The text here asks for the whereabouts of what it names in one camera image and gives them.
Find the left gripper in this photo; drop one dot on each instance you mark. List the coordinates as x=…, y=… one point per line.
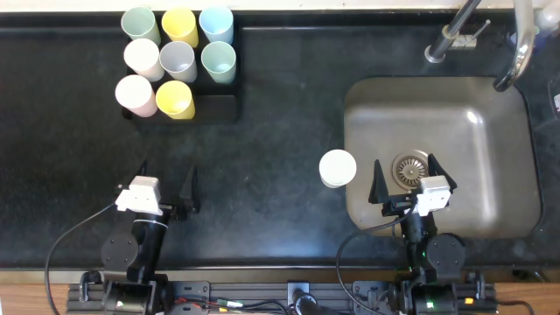
x=174, y=212

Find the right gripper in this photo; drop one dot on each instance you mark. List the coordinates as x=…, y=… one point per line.
x=400, y=205

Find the white cup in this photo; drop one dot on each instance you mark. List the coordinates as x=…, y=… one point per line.
x=337, y=168
x=142, y=57

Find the yellow cup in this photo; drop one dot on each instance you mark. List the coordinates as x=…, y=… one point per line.
x=179, y=24
x=175, y=98

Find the pink cup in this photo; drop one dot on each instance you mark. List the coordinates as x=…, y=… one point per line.
x=135, y=93

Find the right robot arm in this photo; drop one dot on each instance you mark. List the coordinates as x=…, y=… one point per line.
x=437, y=254

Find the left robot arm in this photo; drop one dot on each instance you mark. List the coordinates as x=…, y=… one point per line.
x=146, y=245

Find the steel sink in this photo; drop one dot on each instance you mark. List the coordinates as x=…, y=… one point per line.
x=481, y=166

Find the black tray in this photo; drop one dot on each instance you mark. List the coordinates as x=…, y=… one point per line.
x=216, y=107

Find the grey cup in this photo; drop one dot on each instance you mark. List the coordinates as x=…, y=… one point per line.
x=177, y=59

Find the green cup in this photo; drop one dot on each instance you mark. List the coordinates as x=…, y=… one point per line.
x=139, y=23
x=219, y=59

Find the steel tap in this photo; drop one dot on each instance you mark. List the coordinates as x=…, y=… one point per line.
x=442, y=41

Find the blue cup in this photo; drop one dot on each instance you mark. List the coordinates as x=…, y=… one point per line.
x=216, y=22

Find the blue soap bottle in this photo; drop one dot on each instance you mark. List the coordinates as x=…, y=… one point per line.
x=546, y=22

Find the mounting rail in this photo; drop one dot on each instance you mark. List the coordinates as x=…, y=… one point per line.
x=249, y=293

